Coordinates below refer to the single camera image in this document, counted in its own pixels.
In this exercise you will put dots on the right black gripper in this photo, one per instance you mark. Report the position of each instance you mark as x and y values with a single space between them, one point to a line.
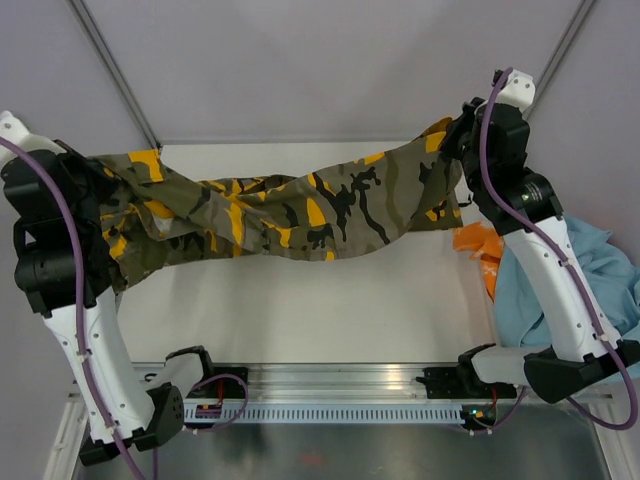
459 125

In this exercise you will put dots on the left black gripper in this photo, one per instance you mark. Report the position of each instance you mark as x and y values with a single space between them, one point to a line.
104 183

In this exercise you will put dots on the camouflage trousers yellow green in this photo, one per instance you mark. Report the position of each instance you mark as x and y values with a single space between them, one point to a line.
154 217

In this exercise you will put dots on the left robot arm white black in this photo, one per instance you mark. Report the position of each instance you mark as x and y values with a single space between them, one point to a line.
63 268

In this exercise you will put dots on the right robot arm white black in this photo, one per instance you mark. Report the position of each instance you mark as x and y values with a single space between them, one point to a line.
584 349

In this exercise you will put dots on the orange garment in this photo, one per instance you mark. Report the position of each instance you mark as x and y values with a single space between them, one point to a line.
483 243

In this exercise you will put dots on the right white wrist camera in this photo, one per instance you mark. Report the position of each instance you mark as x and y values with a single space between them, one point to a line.
519 91

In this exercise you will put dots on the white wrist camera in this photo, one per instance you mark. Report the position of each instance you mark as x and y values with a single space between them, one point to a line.
16 132
519 91

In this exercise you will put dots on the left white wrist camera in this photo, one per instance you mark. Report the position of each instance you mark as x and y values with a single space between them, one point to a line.
16 132

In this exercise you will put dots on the right aluminium frame post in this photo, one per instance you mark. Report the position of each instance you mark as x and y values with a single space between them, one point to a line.
562 48

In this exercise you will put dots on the aluminium frame post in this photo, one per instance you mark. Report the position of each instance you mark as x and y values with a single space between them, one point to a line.
101 48
562 48

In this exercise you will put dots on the left aluminium frame post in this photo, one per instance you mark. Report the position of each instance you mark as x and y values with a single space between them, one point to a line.
101 48

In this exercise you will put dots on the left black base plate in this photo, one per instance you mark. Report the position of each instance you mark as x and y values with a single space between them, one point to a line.
221 383

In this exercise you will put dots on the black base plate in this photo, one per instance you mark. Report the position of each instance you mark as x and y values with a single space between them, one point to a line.
221 383
454 382

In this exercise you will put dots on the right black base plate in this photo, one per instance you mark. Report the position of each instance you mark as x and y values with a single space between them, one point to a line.
454 382

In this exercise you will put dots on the aluminium mounting rail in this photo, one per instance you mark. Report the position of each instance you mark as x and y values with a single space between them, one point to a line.
330 380

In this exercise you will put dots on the white slotted cable duct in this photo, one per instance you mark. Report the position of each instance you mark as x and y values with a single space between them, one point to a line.
262 413

